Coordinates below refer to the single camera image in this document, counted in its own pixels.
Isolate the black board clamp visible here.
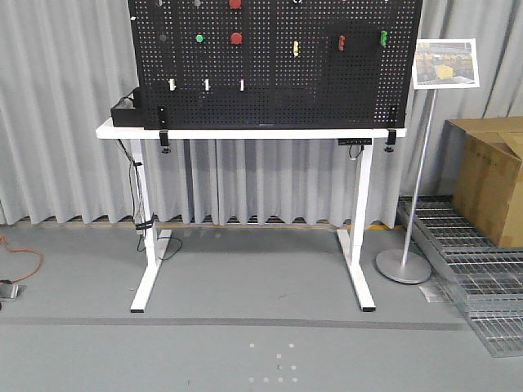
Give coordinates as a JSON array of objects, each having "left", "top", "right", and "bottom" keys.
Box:
[
  {"left": 158, "top": 105, "right": 171, "bottom": 154},
  {"left": 384, "top": 105, "right": 397, "bottom": 153}
]

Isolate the black box on table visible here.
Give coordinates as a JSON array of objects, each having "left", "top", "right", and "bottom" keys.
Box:
[{"left": 110, "top": 87, "right": 145, "bottom": 127}]

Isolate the upper red push button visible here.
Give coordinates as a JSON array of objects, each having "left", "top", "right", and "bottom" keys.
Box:
[{"left": 229, "top": 0, "right": 242, "bottom": 9}]

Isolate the black cable bundle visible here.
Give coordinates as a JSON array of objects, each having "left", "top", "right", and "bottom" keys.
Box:
[{"left": 117, "top": 138, "right": 184, "bottom": 261}]

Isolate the black perforated pegboard panel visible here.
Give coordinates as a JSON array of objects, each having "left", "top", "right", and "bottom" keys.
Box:
[{"left": 128, "top": 0, "right": 422, "bottom": 130}]

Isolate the metal sign stand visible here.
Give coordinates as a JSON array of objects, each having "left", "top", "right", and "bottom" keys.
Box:
[{"left": 375, "top": 90, "right": 438, "bottom": 284}]

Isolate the red push button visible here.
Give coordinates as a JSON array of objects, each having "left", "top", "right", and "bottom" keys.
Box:
[
  {"left": 229, "top": 0, "right": 242, "bottom": 9},
  {"left": 230, "top": 32, "right": 244, "bottom": 45}
]

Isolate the black table control panel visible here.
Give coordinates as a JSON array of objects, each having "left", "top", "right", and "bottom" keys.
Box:
[{"left": 337, "top": 138, "right": 373, "bottom": 146}]

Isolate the orange extension cable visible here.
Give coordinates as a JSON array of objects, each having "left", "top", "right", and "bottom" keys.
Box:
[{"left": 0, "top": 235, "right": 45, "bottom": 284}]

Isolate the white height-adjustable table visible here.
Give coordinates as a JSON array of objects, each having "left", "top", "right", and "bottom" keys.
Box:
[{"left": 96, "top": 118, "right": 407, "bottom": 313}]

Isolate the lower red push button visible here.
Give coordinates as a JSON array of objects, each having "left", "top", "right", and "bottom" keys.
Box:
[{"left": 230, "top": 32, "right": 244, "bottom": 45}]

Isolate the left black board clamp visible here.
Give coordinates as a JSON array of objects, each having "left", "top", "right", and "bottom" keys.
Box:
[{"left": 158, "top": 105, "right": 171, "bottom": 154}]

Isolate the green toggle switch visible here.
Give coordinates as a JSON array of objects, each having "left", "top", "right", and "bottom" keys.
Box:
[{"left": 380, "top": 30, "right": 388, "bottom": 47}]

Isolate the printed photo sign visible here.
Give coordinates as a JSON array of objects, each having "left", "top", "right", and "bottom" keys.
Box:
[{"left": 413, "top": 38, "right": 480, "bottom": 90}]

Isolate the red toggle switch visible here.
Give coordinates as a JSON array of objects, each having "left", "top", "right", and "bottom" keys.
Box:
[{"left": 338, "top": 35, "right": 346, "bottom": 51}]

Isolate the brown cardboard box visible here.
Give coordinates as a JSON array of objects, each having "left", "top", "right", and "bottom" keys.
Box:
[{"left": 447, "top": 116, "right": 522, "bottom": 247}]

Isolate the grey curtain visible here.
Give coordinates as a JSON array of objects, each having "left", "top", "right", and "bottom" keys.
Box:
[{"left": 1, "top": 1, "right": 522, "bottom": 225}]

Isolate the right black board clamp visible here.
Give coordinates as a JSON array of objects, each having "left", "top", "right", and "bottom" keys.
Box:
[{"left": 384, "top": 105, "right": 397, "bottom": 153}]

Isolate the metal floor grating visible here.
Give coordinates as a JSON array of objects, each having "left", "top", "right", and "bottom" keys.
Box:
[{"left": 398, "top": 196, "right": 522, "bottom": 358}]

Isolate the grey foot pedal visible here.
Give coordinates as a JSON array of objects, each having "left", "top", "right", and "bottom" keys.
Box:
[{"left": 0, "top": 280, "right": 20, "bottom": 301}]

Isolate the left white rocker switch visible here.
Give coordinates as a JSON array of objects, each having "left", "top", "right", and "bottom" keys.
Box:
[{"left": 168, "top": 78, "right": 177, "bottom": 91}]

